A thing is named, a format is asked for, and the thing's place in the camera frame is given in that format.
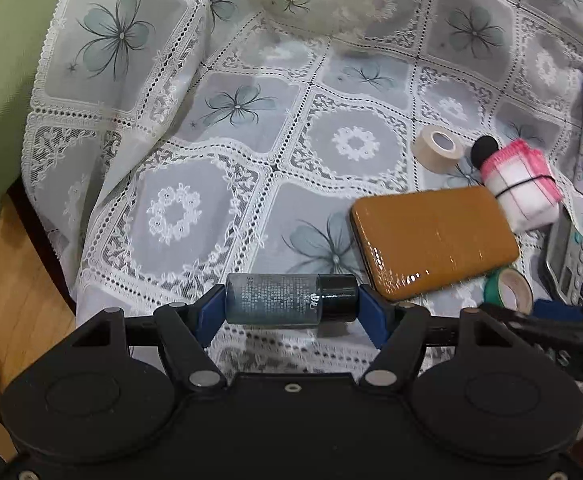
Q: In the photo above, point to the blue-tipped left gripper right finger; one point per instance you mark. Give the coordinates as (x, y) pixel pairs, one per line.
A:
(399, 334)

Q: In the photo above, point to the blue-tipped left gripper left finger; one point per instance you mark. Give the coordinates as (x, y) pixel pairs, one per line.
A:
(185, 332)

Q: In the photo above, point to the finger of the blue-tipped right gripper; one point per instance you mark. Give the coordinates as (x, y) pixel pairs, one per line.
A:
(544, 314)

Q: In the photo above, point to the dark grey small bottle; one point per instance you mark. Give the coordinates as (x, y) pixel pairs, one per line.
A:
(290, 300)

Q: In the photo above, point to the green tape roll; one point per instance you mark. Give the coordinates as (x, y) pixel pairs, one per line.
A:
(509, 289)

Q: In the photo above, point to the grey desk calculator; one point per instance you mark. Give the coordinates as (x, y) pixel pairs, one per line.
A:
(562, 267)

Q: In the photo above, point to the brown leather wallet case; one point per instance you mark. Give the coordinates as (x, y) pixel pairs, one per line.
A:
(414, 243)

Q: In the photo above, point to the pink white folded handkerchief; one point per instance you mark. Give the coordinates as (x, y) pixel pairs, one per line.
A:
(519, 178)

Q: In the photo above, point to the black cream round ball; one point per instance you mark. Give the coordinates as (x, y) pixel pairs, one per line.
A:
(482, 150)

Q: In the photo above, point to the beige tape roll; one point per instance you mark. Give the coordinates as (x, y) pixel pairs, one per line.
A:
(437, 149)

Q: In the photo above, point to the white lace floral sofa cover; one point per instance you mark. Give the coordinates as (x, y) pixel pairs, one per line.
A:
(172, 142)

